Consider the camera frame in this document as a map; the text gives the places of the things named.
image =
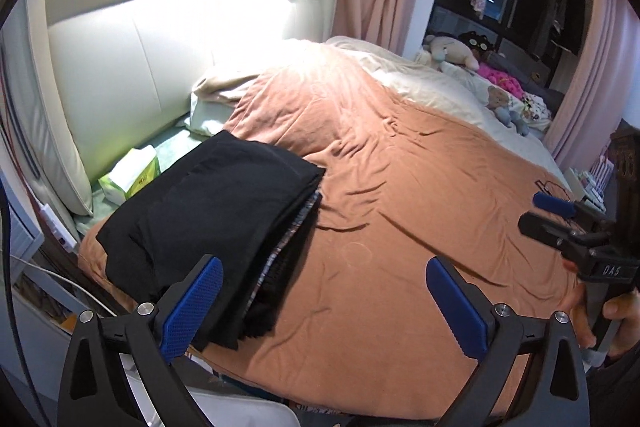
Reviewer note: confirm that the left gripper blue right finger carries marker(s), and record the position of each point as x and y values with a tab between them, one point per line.
464	307

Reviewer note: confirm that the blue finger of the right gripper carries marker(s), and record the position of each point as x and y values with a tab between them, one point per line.
544	230
552	204

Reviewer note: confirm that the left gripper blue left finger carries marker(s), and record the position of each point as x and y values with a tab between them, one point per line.
183	308

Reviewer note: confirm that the black pants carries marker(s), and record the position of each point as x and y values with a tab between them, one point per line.
228	198

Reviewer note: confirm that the person's right hand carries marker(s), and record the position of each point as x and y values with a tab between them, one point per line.
603	307

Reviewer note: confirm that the white bedside cabinet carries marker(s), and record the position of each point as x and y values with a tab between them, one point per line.
584	188

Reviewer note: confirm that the red white striped bag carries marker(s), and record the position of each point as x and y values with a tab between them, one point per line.
602	171

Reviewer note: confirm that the floral patterned cloth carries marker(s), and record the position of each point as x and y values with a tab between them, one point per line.
535	112

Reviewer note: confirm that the grey brown plush bear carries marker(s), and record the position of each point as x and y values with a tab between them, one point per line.
499	105

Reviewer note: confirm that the stack of folded dark clothes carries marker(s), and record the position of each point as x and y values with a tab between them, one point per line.
253	309

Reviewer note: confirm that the pink curtain right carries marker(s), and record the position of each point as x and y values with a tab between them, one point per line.
594	103

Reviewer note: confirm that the pink knitted blanket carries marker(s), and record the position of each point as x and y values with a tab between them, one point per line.
502	80

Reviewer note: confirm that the cream bed sheet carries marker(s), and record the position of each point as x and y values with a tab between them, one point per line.
454	91

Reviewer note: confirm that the orange-brown bed blanket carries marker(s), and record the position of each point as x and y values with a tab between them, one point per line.
358	331

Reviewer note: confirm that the green tissue pack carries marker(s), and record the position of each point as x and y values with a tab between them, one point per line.
138	168

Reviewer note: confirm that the black plush toy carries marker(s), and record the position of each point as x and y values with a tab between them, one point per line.
479	44

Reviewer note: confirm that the cream plush toy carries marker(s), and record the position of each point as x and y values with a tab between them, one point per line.
449	49

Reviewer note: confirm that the white pillow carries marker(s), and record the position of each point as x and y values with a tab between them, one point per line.
207	118

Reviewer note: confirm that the dark hanging clothes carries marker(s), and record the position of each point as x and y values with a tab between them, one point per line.
563	24

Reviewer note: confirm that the cream padded headboard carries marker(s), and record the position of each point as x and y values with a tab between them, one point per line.
106	75

